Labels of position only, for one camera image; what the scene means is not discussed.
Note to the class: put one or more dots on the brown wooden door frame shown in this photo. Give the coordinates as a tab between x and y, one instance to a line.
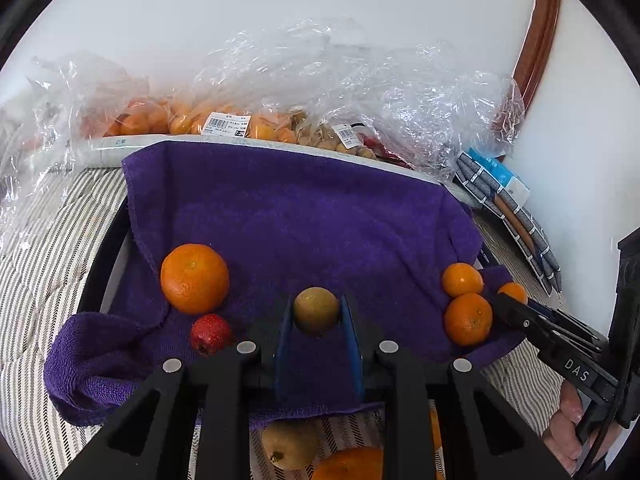
537	45

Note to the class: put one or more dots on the purple towel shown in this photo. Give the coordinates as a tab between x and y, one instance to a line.
310	230

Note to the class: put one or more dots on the person's right hand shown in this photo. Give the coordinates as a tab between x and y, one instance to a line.
565	425

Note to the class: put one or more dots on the small red apple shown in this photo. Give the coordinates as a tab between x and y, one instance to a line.
210	334

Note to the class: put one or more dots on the blue tissue pack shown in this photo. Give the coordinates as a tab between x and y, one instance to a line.
495	167

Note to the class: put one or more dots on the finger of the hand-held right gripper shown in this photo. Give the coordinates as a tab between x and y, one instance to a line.
520	317
542	310

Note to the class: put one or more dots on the small white box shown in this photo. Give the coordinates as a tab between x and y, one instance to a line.
519	191

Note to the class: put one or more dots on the clear plastic bag of longans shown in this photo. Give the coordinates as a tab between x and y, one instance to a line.
440	100

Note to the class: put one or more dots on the blue checked folded cloth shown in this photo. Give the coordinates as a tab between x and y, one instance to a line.
540	255

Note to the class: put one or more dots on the clear plastic bag of oranges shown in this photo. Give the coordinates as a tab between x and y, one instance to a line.
280	60

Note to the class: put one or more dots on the small mandarin orange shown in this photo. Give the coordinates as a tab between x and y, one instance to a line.
462	280
467	320
435	435
350	466
514	292

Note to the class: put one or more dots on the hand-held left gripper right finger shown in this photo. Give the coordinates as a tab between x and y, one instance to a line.
352	350

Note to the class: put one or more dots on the large orange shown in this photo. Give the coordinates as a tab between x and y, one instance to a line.
195	280

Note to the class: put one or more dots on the pile of bagged longans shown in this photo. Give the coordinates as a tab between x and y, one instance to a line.
325	141

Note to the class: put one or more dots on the small brown pear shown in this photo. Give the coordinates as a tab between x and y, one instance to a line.
290	445
316	310

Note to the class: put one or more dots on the crumpled clear plastic bag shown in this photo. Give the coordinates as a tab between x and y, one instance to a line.
60	100

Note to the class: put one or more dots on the pile of bagged oranges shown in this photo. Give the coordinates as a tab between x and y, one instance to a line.
260	130

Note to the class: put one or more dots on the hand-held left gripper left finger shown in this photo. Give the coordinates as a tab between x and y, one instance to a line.
285	350

